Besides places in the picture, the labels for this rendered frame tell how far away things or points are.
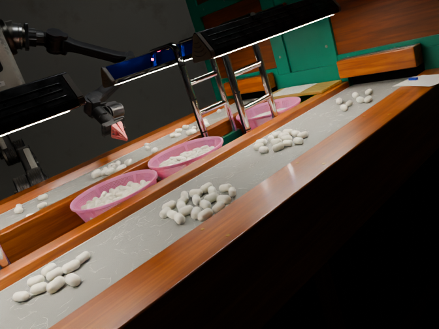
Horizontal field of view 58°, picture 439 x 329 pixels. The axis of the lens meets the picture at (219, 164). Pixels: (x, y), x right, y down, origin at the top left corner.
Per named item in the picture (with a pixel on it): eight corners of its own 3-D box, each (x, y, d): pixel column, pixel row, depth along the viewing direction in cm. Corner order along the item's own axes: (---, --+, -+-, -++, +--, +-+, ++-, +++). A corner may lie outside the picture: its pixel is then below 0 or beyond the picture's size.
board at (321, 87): (260, 101, 181) (260, 98, 181) (281, 91, 190) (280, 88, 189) (322, 93, 156) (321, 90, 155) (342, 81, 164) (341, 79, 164)
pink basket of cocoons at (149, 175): (69, 232, 123) (56, 204, 121) (140, 192, 139) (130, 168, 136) (106, 247, 103) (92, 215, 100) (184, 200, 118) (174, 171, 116)
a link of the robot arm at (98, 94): (125, 73, 203) (128, 54, 196) (135, 78, 203) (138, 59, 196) (80, 115, 170) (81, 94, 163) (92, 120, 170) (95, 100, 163)
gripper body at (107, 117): (125, 117, 162) (114, 108, 165) (104, 126, 156) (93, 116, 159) (125, 129, 167) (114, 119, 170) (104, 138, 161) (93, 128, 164)
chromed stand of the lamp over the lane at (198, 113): (181, 156, 169) (144, 51, 156) (214, 138, 181) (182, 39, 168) (209, 156, 155) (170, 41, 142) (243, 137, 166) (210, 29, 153)
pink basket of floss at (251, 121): (241, 147, 152) (234, 124, 150) (243, 130, 177) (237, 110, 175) (310, 128, 148) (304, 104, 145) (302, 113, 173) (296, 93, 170)
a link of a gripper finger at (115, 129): (137, 128, 159) (123, 115, 163) (122, 135, 155) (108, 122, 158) (136, 141, 164) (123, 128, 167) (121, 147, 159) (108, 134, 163)
